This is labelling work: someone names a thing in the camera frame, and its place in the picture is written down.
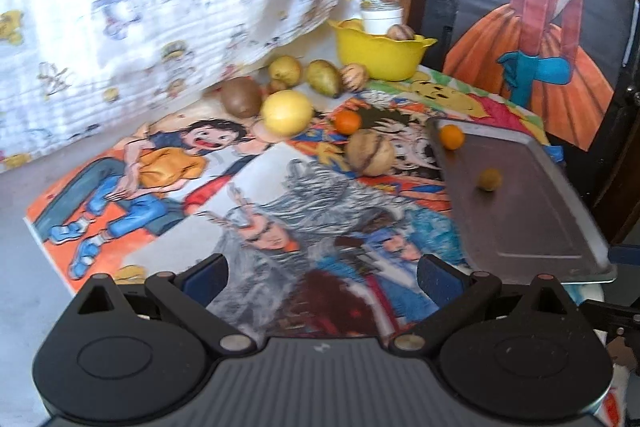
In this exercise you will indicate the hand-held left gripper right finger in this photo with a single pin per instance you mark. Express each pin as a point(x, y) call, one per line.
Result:
point(440, 279)

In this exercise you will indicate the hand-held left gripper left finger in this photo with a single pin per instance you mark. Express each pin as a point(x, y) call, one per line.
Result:
point(207, 279)

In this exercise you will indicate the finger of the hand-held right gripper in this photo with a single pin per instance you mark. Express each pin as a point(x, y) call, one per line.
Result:
point(610, 318)

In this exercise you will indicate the metal tray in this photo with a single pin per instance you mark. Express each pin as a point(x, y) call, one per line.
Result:
point(525, 217)

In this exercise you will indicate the small orange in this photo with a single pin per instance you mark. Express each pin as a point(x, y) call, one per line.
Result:
point(451, 137)
point(347, 122)

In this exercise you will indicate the round tan-orange fruit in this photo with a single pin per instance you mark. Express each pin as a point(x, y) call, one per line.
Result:
point(370, 153)

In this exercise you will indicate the large yellow lemon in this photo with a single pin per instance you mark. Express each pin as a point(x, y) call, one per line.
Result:
point(286, 113)

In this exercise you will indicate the brown kiwi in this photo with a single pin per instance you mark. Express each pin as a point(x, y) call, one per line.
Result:
point(241, 98)

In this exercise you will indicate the yellow plastic bowl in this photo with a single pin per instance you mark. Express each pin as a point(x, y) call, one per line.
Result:
point(380, 57)

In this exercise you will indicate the green-brown pear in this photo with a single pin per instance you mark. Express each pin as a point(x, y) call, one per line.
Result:
point(322, 78)

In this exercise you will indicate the cartoon boy drawing sheet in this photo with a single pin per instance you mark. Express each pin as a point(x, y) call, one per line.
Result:
point(150, 187)

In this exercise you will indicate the small yellow-brown round fruit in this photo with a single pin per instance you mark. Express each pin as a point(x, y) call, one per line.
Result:
point(489, 180)

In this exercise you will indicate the grey-haired figure drawing sheet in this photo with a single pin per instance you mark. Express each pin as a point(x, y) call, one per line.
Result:
point(300, 217)

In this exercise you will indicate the spiky-haired anime drawing sheet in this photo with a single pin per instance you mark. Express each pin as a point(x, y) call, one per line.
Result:
point(415, 157)

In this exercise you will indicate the yellow bear drawing sheet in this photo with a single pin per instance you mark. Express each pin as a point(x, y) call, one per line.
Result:
point(450, 99)

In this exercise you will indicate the striped pepino melon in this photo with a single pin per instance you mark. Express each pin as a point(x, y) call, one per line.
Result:
point(401, 32)
point(354, 78)

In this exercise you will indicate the yellow-green apple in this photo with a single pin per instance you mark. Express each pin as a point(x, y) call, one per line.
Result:
point(285, 69)

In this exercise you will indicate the white plastic jar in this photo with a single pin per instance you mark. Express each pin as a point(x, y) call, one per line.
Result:
point(382, 19)

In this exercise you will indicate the white cartoon printed cloth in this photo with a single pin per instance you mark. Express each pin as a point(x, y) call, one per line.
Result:
point(150, 7)

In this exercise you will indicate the wall poster orange dress figure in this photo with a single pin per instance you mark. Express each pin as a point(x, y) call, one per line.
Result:
point(540, 57)

